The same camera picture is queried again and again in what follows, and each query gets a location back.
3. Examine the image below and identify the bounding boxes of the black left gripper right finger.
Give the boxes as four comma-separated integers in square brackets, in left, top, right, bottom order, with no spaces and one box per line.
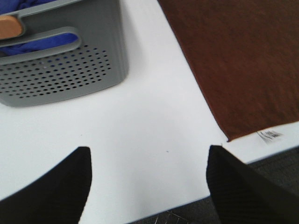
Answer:
[206,145,299,224]

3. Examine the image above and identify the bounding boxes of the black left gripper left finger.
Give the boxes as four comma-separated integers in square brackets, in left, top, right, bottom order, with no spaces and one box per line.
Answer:
[0,147,92,224]

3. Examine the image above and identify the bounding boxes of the brown towel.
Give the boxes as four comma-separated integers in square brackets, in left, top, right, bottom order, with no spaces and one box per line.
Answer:
[159,0,299,140]

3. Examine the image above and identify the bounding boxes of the grey perforated laundry basket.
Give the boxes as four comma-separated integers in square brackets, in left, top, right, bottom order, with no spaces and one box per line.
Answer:
[0,0,128,107]

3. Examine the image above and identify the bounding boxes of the blue cloth in basket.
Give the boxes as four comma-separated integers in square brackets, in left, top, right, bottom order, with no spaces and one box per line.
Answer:
[0,0,78,57]

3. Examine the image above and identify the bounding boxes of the wooden basket handle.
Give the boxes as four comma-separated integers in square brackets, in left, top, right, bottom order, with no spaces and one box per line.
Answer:
[0,15,24,40]

